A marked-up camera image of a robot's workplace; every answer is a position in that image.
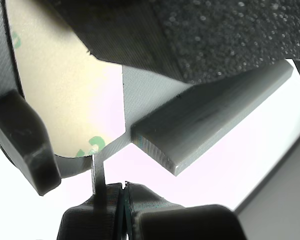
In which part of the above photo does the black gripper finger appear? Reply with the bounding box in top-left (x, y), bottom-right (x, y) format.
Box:
top-left (122, 181), bottom-right (248, 240)
top-left (56, 154), bottom-right (125, 240)

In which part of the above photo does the tan 3M protective film strip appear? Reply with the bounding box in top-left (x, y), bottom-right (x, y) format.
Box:
top-left (4, 0), bottom-right (127, 159)

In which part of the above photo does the grey printed fixture platform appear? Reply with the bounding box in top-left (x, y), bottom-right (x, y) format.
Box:
top-left (0, 0), bottom-right (295, 197)

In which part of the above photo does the black foam-topped block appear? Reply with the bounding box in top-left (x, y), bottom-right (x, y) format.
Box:
top-left (52, 0), bottom-right (300, 87)

